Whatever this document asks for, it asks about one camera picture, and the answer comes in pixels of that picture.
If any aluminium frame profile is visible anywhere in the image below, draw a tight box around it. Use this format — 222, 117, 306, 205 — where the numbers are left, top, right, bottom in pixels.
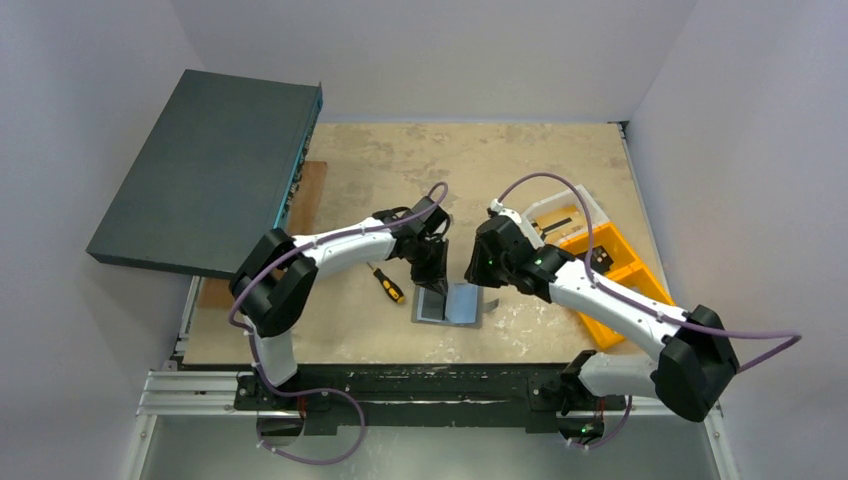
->
122, 372, 739, 479

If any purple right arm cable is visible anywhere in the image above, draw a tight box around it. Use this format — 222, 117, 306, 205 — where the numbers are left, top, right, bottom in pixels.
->
490, 172, 803, 452

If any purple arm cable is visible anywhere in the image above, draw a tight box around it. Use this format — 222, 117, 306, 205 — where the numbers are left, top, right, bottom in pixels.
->
490, 172, 803, 452
227, 182, 450, 466

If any wooden board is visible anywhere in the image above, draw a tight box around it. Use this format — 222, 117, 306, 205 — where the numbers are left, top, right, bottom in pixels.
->
195, 161, 328, 314

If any white plastic bin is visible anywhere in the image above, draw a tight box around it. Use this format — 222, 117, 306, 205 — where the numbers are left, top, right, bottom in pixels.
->
521, 185, 611, 255

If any dark grey network switch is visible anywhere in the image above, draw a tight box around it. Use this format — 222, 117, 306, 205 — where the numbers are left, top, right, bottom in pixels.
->
87, 69, 323, 278

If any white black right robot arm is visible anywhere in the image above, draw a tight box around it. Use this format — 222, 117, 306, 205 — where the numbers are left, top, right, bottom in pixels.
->
465, 215, 741, 422

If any yellow plastic bin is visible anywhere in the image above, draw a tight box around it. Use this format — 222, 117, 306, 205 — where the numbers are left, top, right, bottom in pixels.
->
554, 223, 674, 350

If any black yellow handled screwdriver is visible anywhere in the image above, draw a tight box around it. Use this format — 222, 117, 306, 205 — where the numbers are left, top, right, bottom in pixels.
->
366, 262, 406, 304

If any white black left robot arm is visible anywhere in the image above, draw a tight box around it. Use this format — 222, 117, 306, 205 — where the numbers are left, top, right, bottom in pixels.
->
228, 196, 451, 387

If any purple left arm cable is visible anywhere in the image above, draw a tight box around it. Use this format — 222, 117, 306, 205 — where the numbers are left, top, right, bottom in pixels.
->
227, 182, 450, 466

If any grey leather card holder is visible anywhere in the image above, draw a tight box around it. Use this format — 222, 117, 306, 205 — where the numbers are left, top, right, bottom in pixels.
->
411, 283, 500, 329

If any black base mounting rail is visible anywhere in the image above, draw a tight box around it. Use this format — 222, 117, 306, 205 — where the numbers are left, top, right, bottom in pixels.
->
234, 363, 626, 438

